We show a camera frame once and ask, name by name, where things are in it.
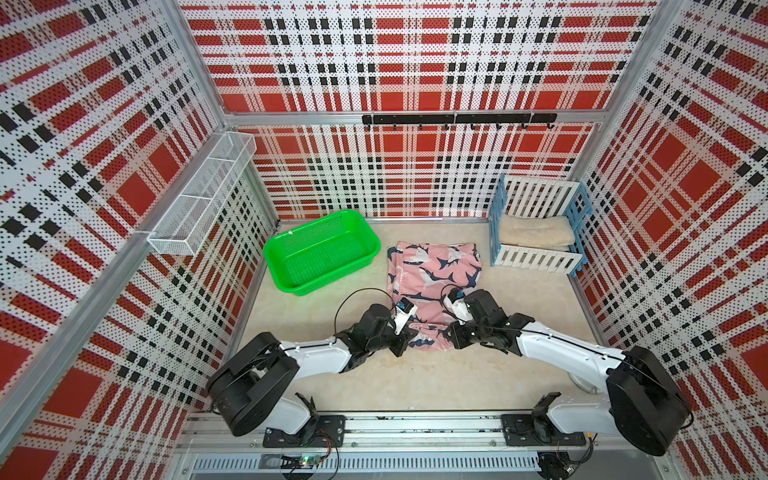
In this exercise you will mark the aluminium front rail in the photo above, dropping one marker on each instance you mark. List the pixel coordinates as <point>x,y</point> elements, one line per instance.
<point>394,430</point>

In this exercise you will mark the green circuit board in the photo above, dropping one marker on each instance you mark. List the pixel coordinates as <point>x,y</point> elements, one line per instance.
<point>300,462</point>

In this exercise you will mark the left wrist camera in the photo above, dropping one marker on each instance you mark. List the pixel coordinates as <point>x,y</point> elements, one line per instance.
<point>404,311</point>

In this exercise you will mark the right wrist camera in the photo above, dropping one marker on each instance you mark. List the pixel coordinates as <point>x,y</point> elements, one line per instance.
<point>454,302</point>

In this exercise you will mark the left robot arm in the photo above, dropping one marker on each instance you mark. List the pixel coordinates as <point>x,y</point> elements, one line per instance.
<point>248,391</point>

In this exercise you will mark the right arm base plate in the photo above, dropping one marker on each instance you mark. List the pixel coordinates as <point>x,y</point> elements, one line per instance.
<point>526,429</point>

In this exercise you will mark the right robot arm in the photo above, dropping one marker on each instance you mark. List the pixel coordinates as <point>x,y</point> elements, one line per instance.
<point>625,392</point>

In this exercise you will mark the blue white slatted crate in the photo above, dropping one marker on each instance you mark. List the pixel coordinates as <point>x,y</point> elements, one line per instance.
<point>528,197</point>

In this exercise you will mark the white wire mesh shelf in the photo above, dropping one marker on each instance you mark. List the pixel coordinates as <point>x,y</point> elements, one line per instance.
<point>216,171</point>

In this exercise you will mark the pink shark print shorts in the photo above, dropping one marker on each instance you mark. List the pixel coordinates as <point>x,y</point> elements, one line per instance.
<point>424,274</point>

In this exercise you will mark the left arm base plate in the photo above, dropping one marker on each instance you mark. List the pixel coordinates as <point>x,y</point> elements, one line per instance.
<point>319,432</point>

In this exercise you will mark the green plastic basket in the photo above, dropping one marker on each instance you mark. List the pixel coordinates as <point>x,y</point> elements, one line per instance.
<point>314,255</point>

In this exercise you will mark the beige folded towel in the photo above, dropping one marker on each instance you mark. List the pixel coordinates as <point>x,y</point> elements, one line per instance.
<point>546,233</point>

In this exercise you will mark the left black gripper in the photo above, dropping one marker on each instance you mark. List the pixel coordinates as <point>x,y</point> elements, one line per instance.
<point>400,340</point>

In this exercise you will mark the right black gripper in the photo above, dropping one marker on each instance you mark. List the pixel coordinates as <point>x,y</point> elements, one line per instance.
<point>456,336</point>

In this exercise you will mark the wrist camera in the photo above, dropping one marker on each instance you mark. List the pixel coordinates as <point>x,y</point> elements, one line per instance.
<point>404,311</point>
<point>454,302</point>

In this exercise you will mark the black wall hook rail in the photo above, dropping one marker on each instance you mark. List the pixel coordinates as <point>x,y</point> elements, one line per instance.
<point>522,119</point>

